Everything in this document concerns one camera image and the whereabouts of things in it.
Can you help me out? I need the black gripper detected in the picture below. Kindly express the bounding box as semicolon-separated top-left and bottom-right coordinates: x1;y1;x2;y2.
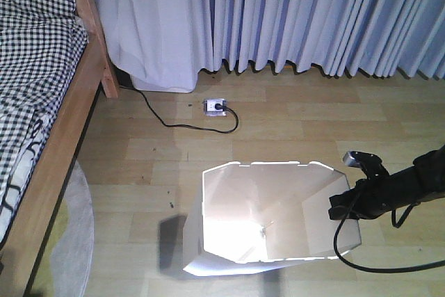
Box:
328;152;400;220

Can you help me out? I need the white plastic trash bin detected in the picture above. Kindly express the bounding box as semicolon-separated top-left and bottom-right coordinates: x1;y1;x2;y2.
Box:
183;161;362;277

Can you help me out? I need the light grey pleated curtain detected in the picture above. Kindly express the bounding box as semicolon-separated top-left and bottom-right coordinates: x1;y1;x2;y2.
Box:
200;0;444;79

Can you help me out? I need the white floor power outlet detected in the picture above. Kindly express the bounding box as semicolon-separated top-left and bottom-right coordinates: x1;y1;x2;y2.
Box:
203;98;226;117

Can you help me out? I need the white sheer curtain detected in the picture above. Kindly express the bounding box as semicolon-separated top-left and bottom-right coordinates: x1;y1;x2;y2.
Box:
95;0;213;93

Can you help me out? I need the grey round rug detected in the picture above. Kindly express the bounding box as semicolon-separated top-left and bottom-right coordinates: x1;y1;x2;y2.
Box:
29;163;94;296

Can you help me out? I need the black white checkered bedding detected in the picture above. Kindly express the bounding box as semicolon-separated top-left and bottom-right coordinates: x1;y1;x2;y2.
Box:
1;0;88;239

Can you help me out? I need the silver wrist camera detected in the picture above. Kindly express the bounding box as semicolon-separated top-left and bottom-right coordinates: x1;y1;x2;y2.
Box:
342;151;360;168

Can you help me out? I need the black outlet power cord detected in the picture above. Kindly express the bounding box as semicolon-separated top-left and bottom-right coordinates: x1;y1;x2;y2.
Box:
120;81;240;134

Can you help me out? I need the wooden bed frame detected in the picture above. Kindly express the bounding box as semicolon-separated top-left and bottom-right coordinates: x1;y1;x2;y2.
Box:
1;0;119;296

